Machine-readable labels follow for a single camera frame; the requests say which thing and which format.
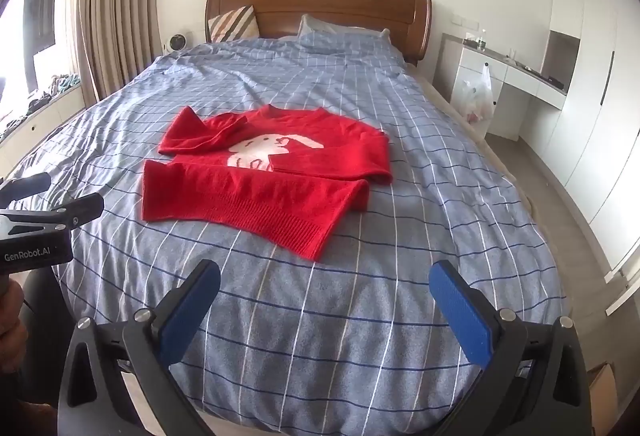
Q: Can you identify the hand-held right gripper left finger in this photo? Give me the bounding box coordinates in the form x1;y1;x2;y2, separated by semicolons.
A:
57;259;222;436

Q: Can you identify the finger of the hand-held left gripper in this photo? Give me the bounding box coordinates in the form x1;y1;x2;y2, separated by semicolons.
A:
0;172;52;207
0;193;105;237

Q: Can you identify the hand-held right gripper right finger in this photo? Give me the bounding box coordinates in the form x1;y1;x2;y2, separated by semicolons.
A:
429;259;593;436

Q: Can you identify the red sweater with white animal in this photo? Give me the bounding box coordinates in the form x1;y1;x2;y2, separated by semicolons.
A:
141;104;392;263

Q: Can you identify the pile of assorted clothes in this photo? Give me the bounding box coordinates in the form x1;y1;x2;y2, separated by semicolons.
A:
0;72;83;141

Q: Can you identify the person's left hand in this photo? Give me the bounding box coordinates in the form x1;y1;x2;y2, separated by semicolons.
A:
0;283;28;343

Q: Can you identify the white window bench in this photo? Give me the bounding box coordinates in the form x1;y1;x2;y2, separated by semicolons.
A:
0;86;92;179

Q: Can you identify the blue plaid duvet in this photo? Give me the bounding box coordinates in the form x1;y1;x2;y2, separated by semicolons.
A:
4;36;569;423

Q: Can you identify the cardboard box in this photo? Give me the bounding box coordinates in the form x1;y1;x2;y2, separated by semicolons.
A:
587;361;619;410

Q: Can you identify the window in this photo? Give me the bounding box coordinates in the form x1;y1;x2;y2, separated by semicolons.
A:
0;0;62;127

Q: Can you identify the beige curtain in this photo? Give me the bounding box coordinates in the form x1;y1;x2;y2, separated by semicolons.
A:
54;0;164;109

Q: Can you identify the small white round fan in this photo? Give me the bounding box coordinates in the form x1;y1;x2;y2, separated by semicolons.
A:
162;32;190;54

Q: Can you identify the white plastic bag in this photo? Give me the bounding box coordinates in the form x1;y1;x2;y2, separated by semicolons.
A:
459;63;496;125

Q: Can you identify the white wardrobe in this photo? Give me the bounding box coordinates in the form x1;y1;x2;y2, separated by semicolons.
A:
520;0;640;277

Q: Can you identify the striped cushion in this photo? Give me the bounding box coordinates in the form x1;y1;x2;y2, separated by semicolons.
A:
207;6;261;42

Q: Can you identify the white desk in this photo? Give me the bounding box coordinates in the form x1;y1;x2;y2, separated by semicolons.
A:
434;33;569;141

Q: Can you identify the blue plaid pillow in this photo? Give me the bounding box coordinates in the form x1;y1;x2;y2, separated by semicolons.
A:
298;14;392;48

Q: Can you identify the wooden bed headboard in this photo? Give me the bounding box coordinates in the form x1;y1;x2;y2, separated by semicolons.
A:
205;0;433;66

